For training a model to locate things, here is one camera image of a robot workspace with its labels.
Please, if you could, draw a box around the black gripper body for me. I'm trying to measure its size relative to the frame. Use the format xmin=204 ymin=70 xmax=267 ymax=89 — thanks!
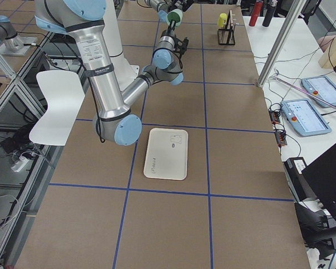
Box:
xmin=164 ymin=27 xmax=176 ymax=38
xmin=170 ymin=0 xmax=193 ymax=12

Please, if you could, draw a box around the light green plastic cup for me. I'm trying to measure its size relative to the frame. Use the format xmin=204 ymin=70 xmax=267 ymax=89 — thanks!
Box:
xmin=166 ymin=9 xmax=183 ymax=27

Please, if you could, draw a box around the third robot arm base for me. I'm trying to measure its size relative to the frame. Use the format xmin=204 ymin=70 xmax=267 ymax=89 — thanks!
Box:
xmin=0 ymin=15 xmax=37 ymax=56

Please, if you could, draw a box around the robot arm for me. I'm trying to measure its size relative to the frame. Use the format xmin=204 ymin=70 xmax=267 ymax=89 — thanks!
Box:
xmin=35 ymin=1 xmax=188 ymax=146
xmin=144 ymin=0 xmax=194 ymax=21

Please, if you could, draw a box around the yellow plastic cup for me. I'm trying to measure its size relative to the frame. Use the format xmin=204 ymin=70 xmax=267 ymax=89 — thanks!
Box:
xmin=217 ymin=13 xmax=227 ymax=29

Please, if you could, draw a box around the cream rabbit print tray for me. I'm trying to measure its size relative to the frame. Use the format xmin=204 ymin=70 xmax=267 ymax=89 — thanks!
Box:
xmin=143 ymin=128 xmax=188 ymax=180

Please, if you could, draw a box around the red bottle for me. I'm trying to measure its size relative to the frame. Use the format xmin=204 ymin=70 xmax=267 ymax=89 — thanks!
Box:
xmin=249 ymin=0 xmax=264 ymax=27

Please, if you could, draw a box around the black bottle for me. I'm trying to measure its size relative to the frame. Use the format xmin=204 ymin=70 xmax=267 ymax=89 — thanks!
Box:
xmin=262 ymin=0 xmax=278 ymax=27

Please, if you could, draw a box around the white plastic chair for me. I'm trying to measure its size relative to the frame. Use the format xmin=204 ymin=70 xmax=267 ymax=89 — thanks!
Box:
xmin=29 ymin=70 xmax=85 ymax=146

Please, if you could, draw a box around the near teach pendant tablet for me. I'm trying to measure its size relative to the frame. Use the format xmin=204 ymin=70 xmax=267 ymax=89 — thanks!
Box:
xmin=281 ymin=99 xmax=332 ymax=137

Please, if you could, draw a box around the teach pendant tablet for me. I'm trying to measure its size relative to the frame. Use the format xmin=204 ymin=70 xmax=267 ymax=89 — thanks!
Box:
xmin=301 ymin=76 xmax=336 ymax=108
xmin=281 ymin=99 xmax=332 ymax=137

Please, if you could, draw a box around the far teach pendant tablet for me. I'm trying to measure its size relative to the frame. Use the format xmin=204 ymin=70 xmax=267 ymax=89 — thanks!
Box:
xmin=301 ymin=76 xmax=336 ymax=108

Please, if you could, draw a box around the pink reach stick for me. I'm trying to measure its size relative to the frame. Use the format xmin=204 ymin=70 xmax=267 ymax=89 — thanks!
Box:
xmin=272 ymin=75 xmax=336 ymax=111

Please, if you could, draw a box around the white power strip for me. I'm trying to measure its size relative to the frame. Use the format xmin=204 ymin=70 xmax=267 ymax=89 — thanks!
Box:
xmin=11 ymin=156 xmax=33 ymax=173

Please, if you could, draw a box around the black computer box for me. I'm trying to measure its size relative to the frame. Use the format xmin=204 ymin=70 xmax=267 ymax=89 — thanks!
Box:
xmin=283 ymin=157 xmax=319 ymax=202

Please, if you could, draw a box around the black wire cup rack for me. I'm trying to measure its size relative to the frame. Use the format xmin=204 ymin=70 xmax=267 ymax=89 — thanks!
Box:
xmin=217 ymin=10 xmax=237 ymax=45

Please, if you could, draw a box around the aluminium frame post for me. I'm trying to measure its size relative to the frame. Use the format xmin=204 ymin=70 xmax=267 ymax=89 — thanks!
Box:
xmin=256 ymin=0 xmax=307 ymax=89

